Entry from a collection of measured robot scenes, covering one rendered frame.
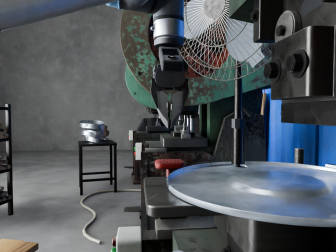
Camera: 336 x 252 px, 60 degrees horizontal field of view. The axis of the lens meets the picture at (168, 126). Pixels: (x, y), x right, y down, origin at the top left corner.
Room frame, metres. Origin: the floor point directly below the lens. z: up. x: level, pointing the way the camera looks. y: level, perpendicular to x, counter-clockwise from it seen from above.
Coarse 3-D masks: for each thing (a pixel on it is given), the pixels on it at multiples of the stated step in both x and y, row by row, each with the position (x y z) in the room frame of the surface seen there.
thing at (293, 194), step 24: (192, 168) 0.48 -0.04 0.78; (216, 168) 0.49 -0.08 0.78; (240, 168) 0.49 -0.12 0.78; (264, 168) 0.49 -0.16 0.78; (288, 168) 0.49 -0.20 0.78; (312, 168) 0.48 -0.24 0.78; (192, 192) 0.34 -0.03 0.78; (216, 192) 0.34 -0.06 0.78; (240, 192) 0.34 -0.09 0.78; (264, 192) 0.33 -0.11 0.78; (288, 192) 0.32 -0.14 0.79; (312, 192) 0.32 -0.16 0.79; (240, 216) 0.26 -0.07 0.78; (264, 216) 0.25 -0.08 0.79; (288, 216) 0.24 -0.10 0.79; (312, 216) 0.26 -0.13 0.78
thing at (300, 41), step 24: (288, 0) 0.44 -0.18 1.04; (312, 0) 0.38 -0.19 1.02; (288, 24) 0.41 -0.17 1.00; (312, 24) 0.38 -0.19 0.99; (288, 48) 0.38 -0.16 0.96; (312, 48) 0.33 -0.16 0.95; (264, 72) 0.42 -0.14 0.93; (288, 72) 0.36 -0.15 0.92; (312, 72) 0.33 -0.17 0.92; (288, 96) 0.38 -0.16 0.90; (312, 96) 0.35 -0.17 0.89
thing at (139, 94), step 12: (132, 84) 3.37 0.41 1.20; (144, 96) 3.39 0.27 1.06; (156, 108) 3.42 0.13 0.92; (192, 108) 3.77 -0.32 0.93; (180, 120) 3.67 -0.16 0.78; (132, 132) 4.04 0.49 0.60; (144, 132) 3.59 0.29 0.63; (156, 132) 3.69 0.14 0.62; (168, 132) 3.72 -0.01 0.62; (132, 144) 4.09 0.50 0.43
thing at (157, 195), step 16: (144, 192) 0.37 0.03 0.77; (160, 192) 0.35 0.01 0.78; (160, 208) 0.29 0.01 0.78; (176, 208) 0.30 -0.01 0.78; (192, 208) 0.30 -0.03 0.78; (240, 224) 0.36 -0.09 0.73; (256, 224) 0.33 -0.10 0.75; (272, 224) 0.33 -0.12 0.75; (240, 240) 0.36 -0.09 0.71; (256, 240) 0.33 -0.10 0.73; (272, 240) 0.33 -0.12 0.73; (288, 240) 0.33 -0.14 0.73; (304, 240) 0.33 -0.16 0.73
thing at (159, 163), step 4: (156, 160) 0.70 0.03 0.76; (160, 160) 0.70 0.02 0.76; (164, 160) 0.70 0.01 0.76; (168, 160) 0.70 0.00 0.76; (172, 160) 0.70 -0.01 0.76; (176, 160) 0.70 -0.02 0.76; (180, 160) 0.70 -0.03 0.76; (156, 164) 0.67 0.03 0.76; (160, 164) 0.67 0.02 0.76; (164, 164) 0.67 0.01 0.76; (168, 164) 0.67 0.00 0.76; (172, 164) 0.67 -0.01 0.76; (176, 164) 0.67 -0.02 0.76; (180, 164) 0.67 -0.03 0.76; (184, 164) 0.68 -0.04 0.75; (160, 168) 0.67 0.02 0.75; (164, 168) 0.67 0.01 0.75; (168, 168) 0.67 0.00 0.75; (172, 168) 0.67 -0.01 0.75; (176, 168) 0.67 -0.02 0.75; (168, 172) 0.69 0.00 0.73
